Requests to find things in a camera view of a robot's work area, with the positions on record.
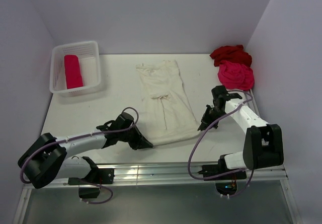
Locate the white plastic basket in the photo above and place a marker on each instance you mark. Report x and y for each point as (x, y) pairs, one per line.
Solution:
(89, 60)

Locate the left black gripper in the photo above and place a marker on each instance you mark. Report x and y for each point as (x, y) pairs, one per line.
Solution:
(140, 142)

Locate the white t shirt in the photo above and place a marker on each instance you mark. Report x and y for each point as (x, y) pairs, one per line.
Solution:
(167, 116)

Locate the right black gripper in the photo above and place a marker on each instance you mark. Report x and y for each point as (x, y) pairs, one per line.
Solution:
(206, 121)

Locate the rolled pink t shirt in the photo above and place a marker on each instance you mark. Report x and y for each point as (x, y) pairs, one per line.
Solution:
(73, 76)

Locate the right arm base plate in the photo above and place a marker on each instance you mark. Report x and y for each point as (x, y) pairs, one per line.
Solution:
(213, 172)

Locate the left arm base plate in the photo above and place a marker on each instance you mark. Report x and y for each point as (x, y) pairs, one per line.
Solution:
(91, 186)

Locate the dark red t shirt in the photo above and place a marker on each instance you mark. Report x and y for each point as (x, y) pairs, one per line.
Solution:
(234, 54)

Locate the aluminium rail frame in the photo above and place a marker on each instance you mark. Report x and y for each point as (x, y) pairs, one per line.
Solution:
(187, 173)

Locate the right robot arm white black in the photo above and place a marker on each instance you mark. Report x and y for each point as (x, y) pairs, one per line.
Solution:
(263, 145)

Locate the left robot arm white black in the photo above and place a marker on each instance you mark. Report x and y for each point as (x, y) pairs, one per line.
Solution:
(50, 158)

